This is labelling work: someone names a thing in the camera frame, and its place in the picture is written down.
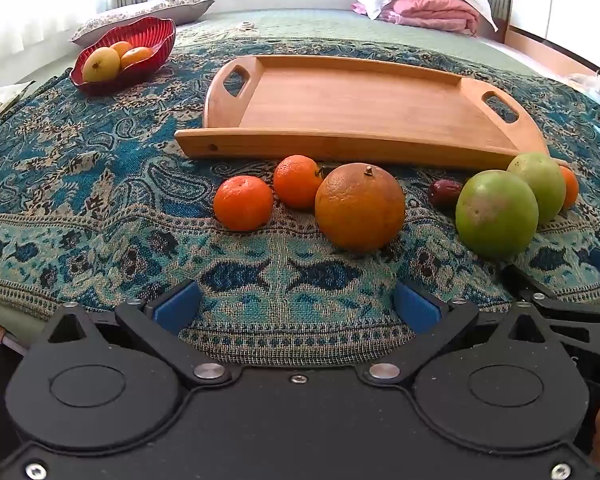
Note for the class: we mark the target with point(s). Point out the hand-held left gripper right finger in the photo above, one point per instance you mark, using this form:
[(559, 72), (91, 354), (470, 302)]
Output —
[(415, 310)]

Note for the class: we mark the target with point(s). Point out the red ribbed bowl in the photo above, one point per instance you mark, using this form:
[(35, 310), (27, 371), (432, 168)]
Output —
[(147, 30)]

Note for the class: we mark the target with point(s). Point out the yellow pear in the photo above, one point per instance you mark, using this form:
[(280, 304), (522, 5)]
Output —
[(100, 64)]

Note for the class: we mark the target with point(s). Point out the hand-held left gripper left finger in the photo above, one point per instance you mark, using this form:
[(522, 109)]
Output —
[(172, 306)]

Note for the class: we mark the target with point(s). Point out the teal patterned blanket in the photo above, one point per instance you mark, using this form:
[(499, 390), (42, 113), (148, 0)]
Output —
[(130, 170)]

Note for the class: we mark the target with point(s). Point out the small orange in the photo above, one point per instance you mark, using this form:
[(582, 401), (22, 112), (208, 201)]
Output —
[(121, 48), (137, 56)]

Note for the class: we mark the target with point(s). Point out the green apple with brown patch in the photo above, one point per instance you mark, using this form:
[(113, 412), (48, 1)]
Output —
[(496, 215)]

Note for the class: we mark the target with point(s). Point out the red date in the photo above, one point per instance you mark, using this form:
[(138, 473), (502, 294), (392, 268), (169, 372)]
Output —
[(444, 193)]

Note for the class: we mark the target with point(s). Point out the pink folded quilt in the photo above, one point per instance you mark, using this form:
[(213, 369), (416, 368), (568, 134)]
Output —
[(430, 14)]

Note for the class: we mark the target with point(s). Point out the white wardrobe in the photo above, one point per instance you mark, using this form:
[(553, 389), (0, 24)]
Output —
[(565, 5)]

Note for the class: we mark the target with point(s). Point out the mandarin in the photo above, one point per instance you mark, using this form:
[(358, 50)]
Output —
[(297, 181), (243, 203), (571, 186)]

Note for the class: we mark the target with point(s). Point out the crumpled plastic bag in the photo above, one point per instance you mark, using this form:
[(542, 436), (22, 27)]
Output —
[(0, 100)]

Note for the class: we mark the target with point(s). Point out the wooden tray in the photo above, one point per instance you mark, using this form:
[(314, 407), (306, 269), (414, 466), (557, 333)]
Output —
[(360, 105)]

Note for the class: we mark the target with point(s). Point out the large orange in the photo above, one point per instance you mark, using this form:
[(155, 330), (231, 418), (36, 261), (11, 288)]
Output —
[(360, 207)]

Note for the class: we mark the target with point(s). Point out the floral pillow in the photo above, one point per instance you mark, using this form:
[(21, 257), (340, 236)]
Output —
[(145, 10)]

